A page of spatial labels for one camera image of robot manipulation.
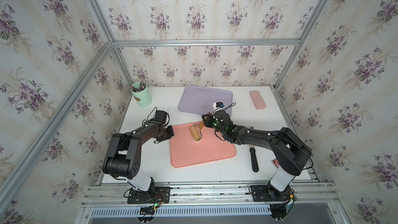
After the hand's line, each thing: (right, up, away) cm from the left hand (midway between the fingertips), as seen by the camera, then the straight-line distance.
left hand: (172, 136), depth 94 cm
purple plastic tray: (+17, +23, +17) cm, 33 cm away
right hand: (+20, +12, -5) cm, 23 cm away
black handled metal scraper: (+47, -14, -12) cm, 50 cm away
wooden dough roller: (+15, +3, -4) cm, 15 cm away
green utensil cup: (-21, +27, +4) cm, 35 cm away
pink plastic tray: (+8, -9, -3) cm, 12 cm away
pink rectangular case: (+60, +22, +18) cm, 66 cm away
